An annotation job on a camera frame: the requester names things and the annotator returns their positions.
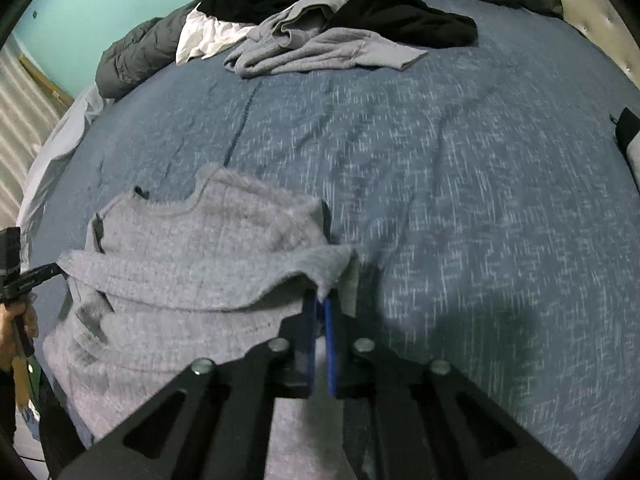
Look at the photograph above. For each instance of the person's left hand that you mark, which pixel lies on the person's left hand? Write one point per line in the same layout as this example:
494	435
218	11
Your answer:
6	340

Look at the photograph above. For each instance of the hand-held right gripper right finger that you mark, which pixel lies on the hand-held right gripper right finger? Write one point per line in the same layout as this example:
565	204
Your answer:
331	350

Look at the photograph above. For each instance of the dark grey duvet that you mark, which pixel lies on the dark grey duvet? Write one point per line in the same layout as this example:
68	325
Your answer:
125	60

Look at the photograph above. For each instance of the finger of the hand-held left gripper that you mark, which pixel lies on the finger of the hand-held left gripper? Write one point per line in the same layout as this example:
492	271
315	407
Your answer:
45	276

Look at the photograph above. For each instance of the black folded garment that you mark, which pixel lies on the black folded garment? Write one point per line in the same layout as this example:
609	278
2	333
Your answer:
627	130

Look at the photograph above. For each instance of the white garment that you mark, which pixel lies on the white garment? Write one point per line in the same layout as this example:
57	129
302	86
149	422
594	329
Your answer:
205	35

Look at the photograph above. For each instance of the cream tufted headboard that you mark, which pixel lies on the cream tufted headboard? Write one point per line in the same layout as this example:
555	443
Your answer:
600	20

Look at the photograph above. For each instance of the striped curtain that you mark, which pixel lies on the striped curtain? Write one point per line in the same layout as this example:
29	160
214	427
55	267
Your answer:
20	135

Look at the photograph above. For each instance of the grey quilted sweatshirt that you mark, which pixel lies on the grey quilted sweatshirt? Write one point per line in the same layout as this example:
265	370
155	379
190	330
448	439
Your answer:
200	240

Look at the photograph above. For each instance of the wooden frame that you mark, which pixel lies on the wooden frame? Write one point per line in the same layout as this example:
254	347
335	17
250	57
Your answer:
50	85

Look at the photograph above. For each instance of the grey knit garment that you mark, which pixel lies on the grey knit garment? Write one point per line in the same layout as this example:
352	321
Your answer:
300	50

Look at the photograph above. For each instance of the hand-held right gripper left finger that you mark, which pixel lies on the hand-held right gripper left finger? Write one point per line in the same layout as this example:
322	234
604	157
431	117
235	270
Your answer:
310	340

